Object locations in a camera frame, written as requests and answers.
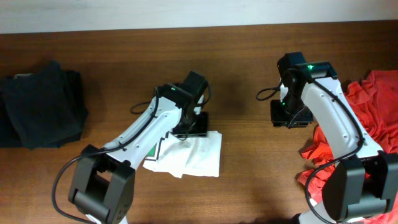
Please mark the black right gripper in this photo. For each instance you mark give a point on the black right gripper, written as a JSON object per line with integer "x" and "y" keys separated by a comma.
{"x": 290, "y": 117}

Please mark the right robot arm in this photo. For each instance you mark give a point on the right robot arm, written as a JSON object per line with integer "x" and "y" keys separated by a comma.
{"x": 364, "y": 182}

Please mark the white t-shirt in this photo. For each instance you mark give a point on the white t-shirt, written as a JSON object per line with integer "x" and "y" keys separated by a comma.
{"x": 198, "y": 156}

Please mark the folded black clothes stack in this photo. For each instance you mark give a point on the folded black clothes stack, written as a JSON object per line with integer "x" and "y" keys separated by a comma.
{"x": 43, "y": 109}

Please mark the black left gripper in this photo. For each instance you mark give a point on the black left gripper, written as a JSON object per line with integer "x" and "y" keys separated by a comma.
{"x": 193, "y": 127}

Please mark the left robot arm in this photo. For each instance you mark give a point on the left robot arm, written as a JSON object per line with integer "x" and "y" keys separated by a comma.
{"x": 103, "y": 183}

